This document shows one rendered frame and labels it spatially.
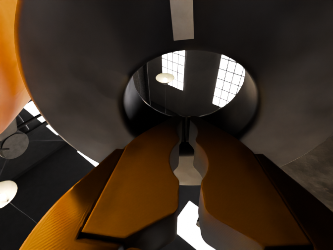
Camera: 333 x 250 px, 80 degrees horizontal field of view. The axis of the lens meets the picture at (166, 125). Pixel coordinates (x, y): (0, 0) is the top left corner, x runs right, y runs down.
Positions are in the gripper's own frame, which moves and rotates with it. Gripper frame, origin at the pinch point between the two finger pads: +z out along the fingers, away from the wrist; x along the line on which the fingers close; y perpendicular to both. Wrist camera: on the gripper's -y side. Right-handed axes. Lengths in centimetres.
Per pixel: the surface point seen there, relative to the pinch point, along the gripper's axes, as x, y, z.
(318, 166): 27.4, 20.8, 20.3
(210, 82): 131, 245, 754
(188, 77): 47, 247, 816
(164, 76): -45, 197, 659
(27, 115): -765, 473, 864
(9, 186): -331, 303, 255
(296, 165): 24.9, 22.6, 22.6
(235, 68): 194, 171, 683
